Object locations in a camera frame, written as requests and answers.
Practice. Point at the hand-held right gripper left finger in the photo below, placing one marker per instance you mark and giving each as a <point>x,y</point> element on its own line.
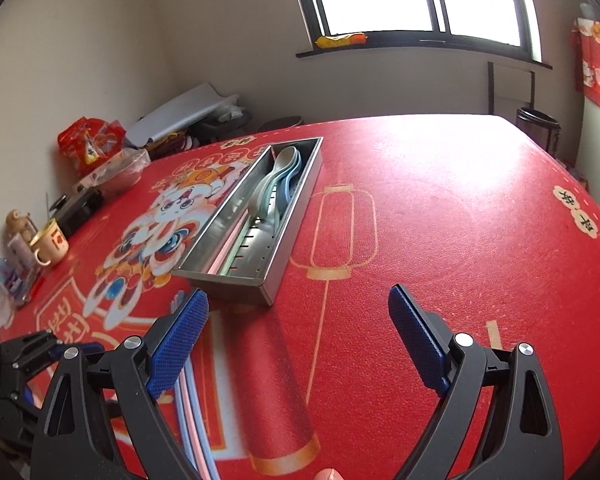
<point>177,345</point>

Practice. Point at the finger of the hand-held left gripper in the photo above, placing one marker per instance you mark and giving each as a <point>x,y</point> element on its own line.
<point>92,350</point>
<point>30,347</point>

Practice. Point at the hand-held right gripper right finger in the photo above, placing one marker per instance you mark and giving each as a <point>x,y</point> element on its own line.
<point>420,345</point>

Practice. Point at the green chopstick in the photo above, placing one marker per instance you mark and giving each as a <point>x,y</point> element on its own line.
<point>237,250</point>

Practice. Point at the metal utensil tray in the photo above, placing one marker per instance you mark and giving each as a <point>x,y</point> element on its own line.
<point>280,250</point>

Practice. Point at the blue spoon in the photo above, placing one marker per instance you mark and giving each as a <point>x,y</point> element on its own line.
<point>292,175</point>

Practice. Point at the person's right hand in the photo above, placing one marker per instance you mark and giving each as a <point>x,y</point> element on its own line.
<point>328,475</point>

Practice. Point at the small blue bottle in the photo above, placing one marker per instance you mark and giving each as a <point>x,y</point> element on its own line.
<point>2,275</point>

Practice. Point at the beige mug with gold rim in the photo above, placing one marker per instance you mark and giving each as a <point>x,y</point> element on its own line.
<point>50,245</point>

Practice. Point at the small wooden figurine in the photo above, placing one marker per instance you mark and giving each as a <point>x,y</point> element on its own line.
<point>19,222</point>

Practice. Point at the red printed table mat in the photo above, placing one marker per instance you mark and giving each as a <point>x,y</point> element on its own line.
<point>430,240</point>

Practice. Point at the black device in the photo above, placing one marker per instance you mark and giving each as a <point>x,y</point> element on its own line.
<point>80,210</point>

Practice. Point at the clear plastic box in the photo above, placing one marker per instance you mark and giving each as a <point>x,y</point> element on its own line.
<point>117,172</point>

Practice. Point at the red snack bag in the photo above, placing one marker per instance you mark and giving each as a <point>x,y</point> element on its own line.
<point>90,142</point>

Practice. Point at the black round stool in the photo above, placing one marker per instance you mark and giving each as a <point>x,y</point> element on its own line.
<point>225,127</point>
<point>280,124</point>

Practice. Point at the grey flat board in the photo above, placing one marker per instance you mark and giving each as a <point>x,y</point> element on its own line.
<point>180,110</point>

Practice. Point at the white plastic bag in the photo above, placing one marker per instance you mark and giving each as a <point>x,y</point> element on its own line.
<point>228,109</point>

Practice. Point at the black trash bin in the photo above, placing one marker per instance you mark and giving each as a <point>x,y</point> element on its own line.
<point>537,127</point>

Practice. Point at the dark windowsill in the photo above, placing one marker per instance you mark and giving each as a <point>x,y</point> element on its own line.
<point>420,49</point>

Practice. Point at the yellow orange packet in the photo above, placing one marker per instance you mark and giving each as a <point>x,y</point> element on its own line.
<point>340,40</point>

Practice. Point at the dark chair frame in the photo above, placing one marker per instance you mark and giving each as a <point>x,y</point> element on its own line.
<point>510,85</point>

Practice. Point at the red wall hanging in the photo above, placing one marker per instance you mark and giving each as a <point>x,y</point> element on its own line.
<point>597,65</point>

